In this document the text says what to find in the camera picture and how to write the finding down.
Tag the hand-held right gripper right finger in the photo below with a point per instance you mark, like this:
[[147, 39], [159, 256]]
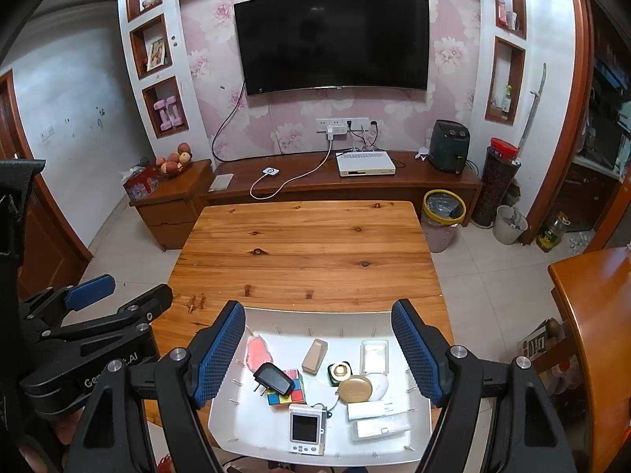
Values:
[[416, 350]]

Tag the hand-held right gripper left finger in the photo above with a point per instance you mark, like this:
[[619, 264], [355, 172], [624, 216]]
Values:
[[219, 354]]

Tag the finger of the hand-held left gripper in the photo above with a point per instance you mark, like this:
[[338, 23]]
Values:
[[150, 303], [91, 290]]

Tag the pink case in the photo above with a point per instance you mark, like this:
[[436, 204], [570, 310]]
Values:
[[259, 352]]

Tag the clear plastic box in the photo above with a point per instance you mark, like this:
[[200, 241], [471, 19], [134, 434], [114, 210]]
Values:
[[374, 354]]

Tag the white oval earbud case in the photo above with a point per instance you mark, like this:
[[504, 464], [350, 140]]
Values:
[[381, 387]]

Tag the black plug charger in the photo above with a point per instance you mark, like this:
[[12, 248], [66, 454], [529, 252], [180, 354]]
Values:
[[272, 379]]

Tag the round gold tin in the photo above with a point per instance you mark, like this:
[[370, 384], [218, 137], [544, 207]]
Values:
[[356, 388]]

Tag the white plastic tray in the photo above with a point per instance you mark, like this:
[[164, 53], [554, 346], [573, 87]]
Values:
[[291, 340]]

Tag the white square charger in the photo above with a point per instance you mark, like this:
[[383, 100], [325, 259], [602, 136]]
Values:
[[367, 410]]

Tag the green box with gold cap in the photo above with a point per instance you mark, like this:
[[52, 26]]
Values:
[[340, 372]]

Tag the colourful puzzle cube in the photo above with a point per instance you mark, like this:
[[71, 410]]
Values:
[[291, 394]]

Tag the small beige box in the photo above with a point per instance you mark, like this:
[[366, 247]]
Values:
[[314, 354]]

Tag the white device with screen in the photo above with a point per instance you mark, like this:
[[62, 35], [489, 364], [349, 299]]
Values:
[[306, 428]]

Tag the brown wooden door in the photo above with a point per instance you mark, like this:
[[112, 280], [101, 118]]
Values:
[[54, 241]]

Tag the brown side cabinet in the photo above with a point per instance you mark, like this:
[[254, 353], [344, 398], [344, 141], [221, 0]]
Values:
[[170, 212]]

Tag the trash bin with yellow rim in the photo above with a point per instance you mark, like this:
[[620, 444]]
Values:
[[441, 236]]

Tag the red tissue box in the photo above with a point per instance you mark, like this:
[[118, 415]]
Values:
[[143, 186]]

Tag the black and white box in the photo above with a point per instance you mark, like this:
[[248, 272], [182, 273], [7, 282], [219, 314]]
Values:
[[535, 345]]

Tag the white paper sheet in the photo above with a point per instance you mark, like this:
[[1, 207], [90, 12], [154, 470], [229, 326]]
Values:
[[220, 183]]

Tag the white bucket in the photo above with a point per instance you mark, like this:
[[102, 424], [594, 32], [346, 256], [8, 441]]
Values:
[[507, 231]]

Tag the dark wooden television cabinet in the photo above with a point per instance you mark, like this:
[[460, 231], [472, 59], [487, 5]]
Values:
[[394, 186]]

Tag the oil bottle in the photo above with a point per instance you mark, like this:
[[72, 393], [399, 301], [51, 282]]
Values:
[[549, 236]]

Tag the tall cylinder with red lid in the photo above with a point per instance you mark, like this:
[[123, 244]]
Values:
[[495, 192]]

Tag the white charging pad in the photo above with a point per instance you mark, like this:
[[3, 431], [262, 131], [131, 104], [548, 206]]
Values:
[[270, 172]]

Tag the orange wooden table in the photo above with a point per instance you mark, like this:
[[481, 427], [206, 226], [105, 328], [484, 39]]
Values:
[[601, 330]]

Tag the pink dumbbell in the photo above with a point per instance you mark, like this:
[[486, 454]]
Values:
[[176, 112], [162, 116]]

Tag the white set-top box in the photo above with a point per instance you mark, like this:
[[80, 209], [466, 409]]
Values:
[[366, 163]]

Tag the small white object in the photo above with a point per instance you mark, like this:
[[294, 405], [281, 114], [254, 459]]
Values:
[[421, 154]]

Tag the dark green air fryer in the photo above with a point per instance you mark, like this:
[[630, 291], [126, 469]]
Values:
[[448, 148]]

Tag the white plug adapter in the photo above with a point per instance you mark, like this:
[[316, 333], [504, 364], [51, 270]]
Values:
[[335, 133]]

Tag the white and green bottle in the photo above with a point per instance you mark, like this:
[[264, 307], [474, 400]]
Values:
[[507, 98]]

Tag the grey sword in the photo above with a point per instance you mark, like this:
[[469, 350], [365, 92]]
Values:
[[536, 93]]

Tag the cluttered storage shelf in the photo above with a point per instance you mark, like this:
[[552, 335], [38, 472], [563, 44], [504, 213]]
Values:
[[606, 123]]

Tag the black curved television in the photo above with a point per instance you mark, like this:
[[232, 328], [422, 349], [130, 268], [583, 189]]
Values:
[[330, 39]]

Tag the pink box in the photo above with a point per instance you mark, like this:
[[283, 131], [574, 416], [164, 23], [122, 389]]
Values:
[[502, 12]]

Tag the white wall switch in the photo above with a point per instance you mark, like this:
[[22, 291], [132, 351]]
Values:
[[48, 133]]

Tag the white wall outlet strip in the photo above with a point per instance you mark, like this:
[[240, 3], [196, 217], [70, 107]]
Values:
[[356, 121]]

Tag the photo frame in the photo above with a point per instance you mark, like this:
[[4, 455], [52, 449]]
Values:
[[156, 54]]

